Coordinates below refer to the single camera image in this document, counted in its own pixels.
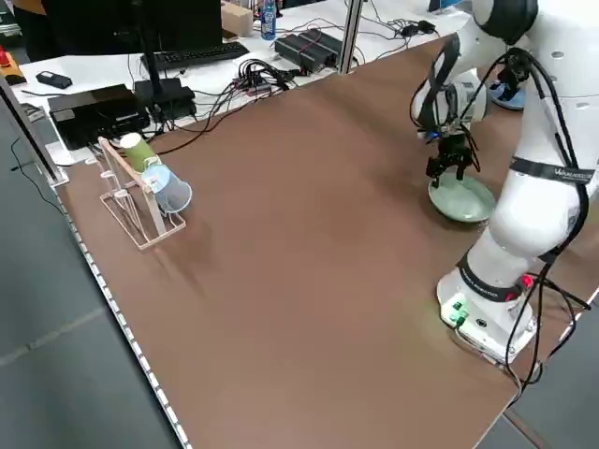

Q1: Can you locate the black power adapter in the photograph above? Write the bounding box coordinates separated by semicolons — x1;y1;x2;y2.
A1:
134;78;197;121

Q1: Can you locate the aluminium frame post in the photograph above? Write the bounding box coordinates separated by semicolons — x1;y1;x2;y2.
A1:
340;0;366;76

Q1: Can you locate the black keyboard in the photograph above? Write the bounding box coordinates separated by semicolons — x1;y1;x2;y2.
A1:
141;42;251;72

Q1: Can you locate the black computer monitor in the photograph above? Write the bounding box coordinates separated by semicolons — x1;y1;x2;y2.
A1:
44;0;224;65

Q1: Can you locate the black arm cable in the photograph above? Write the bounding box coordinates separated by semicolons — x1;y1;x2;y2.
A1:
476;46;593;392

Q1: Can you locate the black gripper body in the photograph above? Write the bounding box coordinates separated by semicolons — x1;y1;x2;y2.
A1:
437;134;474;166
504;50;533;81

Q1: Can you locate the green plate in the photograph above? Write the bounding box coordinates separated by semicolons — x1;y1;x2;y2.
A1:
429;175;496;223

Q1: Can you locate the cardboard box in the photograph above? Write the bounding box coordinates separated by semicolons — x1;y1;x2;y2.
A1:
220;1;255;41

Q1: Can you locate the black box device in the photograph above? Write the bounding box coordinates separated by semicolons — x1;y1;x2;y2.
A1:
48;83;152;152

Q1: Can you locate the blue plate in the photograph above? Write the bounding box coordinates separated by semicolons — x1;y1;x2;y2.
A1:
488;84;528;111

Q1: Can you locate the green plastic cup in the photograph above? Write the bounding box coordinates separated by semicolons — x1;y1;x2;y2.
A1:
119;132;159;172

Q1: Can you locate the usb hub with cables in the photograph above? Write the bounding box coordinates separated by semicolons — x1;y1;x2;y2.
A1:
231;58;300;95

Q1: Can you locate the blue drink bottle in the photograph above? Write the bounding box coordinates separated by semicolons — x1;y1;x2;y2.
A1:
260;0;279;41

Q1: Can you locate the black finned power supply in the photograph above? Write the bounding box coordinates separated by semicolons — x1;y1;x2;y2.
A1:
274;28;345;75

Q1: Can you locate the blue plastic cup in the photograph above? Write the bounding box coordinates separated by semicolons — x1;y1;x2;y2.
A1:
139;164;194;216

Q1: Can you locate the black mouse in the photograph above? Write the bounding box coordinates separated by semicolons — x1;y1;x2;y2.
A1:
401;20;437;38

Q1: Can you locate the wooden wire cup rack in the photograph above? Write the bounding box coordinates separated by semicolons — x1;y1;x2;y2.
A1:
95;137;188;252

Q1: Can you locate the small black handset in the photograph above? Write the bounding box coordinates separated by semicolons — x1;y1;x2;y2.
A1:
36;70;73;90

